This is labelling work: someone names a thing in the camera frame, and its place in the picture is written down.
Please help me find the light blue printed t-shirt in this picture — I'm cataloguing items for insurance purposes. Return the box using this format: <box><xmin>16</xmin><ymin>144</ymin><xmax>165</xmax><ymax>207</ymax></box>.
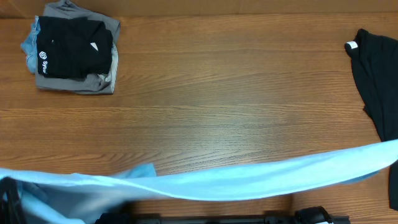
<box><xmin>1</xmin><ymin>141</ymin><xmax>397</xmax><ymax>223</ymax></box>

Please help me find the folded grey garment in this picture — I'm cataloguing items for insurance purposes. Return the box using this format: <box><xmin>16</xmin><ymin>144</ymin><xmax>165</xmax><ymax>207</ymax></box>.
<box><xmin>35</xmin><ymin>0</ymin><xmax>121</xmax><ymax>95</ymax></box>

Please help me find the folded blue denim garment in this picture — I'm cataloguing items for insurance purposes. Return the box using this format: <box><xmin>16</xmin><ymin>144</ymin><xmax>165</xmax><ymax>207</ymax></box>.
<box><xmin>21</xmin><ymin>16</ymin><xmax>40</xmax><ymax>73</ymax></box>

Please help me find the black unfolded shirt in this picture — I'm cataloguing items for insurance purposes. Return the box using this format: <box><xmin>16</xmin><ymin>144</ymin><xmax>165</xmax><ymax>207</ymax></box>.
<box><xmin>344</xmin><ymin>28</ymin><xmax>398</xmax><ymax>211</ymax></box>

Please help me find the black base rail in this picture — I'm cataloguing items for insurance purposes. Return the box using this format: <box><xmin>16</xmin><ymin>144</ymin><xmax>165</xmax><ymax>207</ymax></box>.
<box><xmin>95</xmin><ymin>207</ymin><xmax>351</xmax><ymax>224</ymax></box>

